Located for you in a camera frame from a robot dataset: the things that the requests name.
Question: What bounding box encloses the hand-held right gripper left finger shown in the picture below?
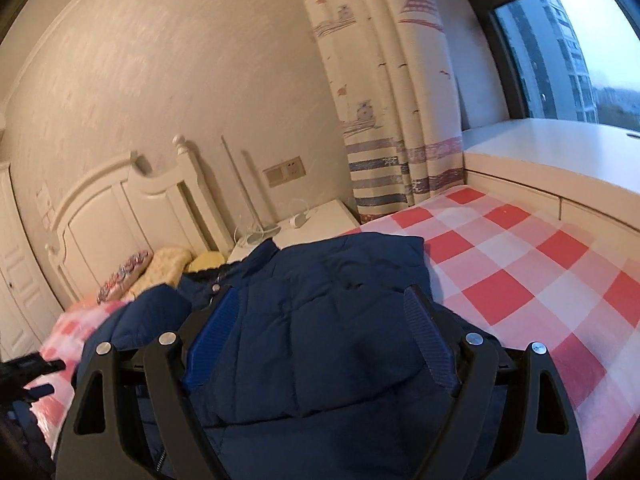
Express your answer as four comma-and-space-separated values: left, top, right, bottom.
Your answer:
54, 285, 241, 480

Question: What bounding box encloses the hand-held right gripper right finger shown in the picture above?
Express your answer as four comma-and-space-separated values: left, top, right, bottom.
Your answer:
402, 285, 587, 480

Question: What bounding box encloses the navy puffer jacket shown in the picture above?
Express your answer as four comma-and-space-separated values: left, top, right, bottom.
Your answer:
75, 236, 511, 480

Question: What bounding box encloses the yellow pillow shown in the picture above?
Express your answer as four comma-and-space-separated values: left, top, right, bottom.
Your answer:
186, 252, 227, 274

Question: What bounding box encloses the white wardrobe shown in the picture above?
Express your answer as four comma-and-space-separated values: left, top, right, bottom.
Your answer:
0, 160, 63, 361

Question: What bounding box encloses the red checked bedsheet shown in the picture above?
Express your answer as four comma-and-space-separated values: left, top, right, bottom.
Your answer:
22, 185, 640, 480

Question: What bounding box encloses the white nightstand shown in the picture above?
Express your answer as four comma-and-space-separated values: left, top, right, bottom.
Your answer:
227, 199, 362, 263

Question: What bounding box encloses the white slim desk lamp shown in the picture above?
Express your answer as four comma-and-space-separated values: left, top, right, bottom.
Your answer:
221, 134, 282, 241

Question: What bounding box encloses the white wooden headboard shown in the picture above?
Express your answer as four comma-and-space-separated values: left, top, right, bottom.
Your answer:
45, 134, 224, 306

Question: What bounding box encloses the white window desk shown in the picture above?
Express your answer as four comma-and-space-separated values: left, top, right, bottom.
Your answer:
461, 118, 640, 261

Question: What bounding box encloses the printed striped curtain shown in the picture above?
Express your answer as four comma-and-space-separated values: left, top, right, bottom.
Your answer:
290, 0, 466, 226

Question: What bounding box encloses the window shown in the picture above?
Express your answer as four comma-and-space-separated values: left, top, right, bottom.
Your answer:
487, 0, 640, 131

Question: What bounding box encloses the white cable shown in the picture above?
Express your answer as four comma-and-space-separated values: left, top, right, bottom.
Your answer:
235, 199, 321, 248

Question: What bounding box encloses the wall switch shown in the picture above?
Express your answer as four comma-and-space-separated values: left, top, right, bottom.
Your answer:
36, 186, 55, 228

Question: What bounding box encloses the wall socket panel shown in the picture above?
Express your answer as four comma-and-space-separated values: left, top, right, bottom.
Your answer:
263, 157, 306, 188

